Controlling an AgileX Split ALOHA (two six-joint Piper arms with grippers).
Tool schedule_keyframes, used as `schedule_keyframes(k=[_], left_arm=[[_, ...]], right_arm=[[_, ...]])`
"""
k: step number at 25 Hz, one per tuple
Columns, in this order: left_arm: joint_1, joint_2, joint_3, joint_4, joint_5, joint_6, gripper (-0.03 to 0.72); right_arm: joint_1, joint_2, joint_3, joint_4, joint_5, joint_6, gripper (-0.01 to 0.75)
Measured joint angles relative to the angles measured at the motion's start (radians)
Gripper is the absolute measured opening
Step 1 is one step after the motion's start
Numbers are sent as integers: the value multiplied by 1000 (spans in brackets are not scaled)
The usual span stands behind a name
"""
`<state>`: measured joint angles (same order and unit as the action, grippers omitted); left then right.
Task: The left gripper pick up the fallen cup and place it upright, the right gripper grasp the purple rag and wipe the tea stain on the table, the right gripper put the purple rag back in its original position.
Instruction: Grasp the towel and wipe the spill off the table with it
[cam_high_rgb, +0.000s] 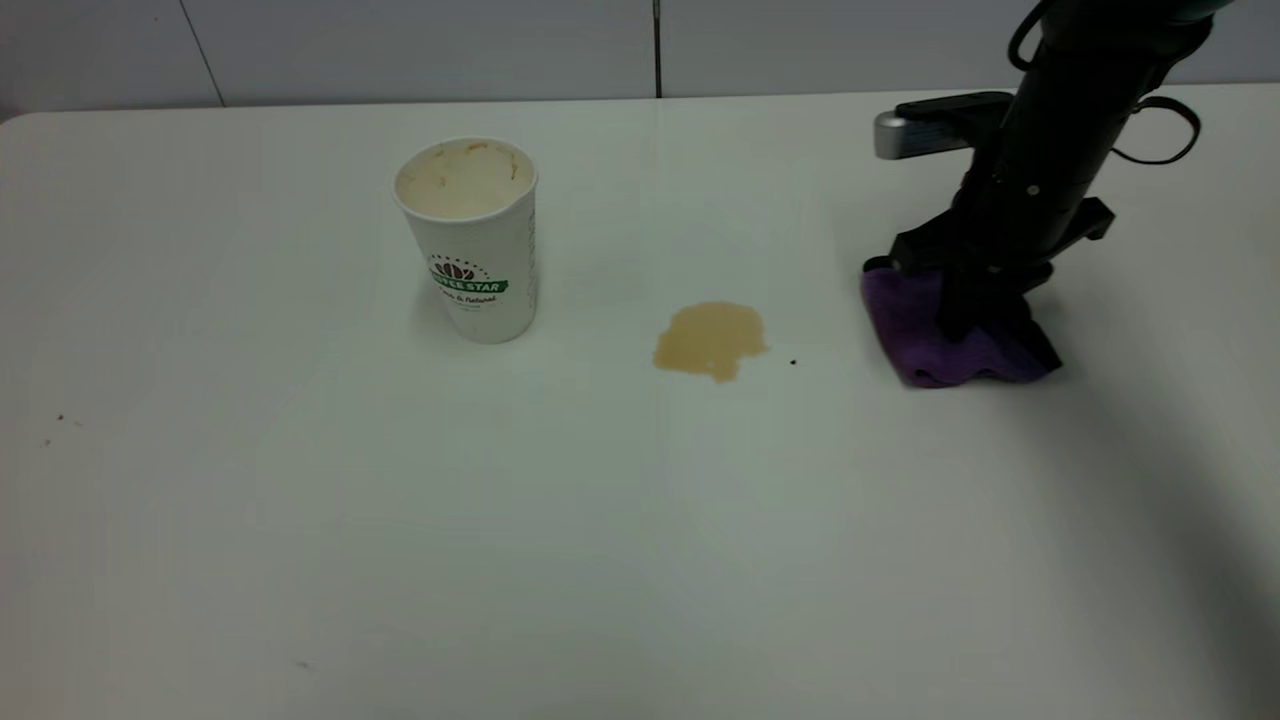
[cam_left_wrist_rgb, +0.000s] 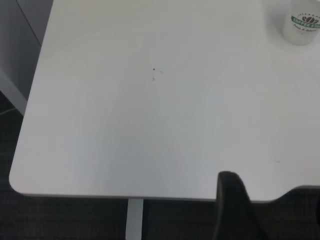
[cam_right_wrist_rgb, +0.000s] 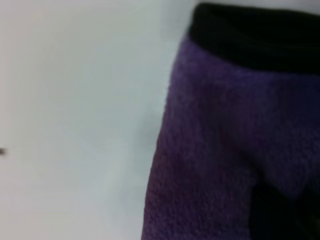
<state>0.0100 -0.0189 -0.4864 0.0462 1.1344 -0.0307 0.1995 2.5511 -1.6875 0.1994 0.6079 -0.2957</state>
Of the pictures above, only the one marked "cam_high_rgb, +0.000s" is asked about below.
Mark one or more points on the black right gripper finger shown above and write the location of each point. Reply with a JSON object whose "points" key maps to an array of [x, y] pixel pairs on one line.
{"points": [[1008, 315], [962, 310]]}

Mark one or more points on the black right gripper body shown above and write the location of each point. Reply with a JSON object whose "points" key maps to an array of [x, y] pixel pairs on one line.
{"points": [[1020, 210]]}

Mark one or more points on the purple cloth with black trim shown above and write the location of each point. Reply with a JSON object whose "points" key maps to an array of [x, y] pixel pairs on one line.
{"points": [[915, 335]]}

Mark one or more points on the white paper coffee cup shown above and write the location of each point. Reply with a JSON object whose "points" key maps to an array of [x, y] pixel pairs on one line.
{"points": [[475, 260]]}

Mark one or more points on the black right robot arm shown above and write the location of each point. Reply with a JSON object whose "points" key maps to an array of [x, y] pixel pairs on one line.
{"points": [[1110, 50]]}

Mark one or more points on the brown coffee spill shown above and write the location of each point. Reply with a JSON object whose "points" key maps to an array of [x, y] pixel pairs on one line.
{"points": [[710, 340]]}

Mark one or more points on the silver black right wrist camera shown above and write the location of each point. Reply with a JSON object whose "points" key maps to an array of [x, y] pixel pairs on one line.
{"points": [[930, 130]]}

